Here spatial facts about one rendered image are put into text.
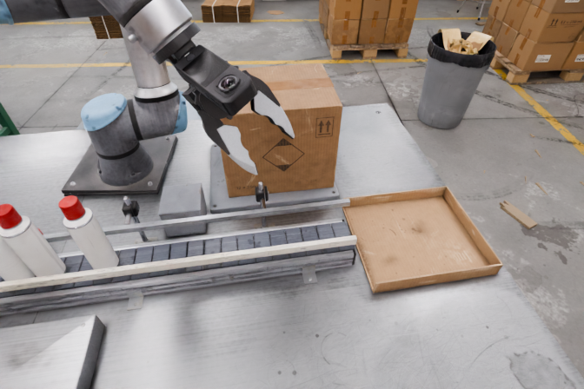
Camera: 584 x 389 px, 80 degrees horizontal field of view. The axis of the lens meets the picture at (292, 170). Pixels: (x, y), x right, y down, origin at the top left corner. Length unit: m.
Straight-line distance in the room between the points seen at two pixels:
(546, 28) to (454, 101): 1.22
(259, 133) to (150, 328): 0.48
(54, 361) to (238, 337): 0.33
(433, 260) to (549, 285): 1.31
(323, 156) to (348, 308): 0.38
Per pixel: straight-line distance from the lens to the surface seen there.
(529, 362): 0.89
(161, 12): 0.47
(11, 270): 0.91
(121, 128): 1.02
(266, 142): 0.86
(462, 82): 2.75
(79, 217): 0.76
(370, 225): 0.95
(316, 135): 0.87
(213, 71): 0.44
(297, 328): 0.78
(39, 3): 0.59
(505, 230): 2.32
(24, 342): 0.87
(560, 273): 2.27
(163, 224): 0.81
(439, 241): 0.96
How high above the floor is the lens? 1.55
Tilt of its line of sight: 41 degrees down
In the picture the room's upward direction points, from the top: straight up
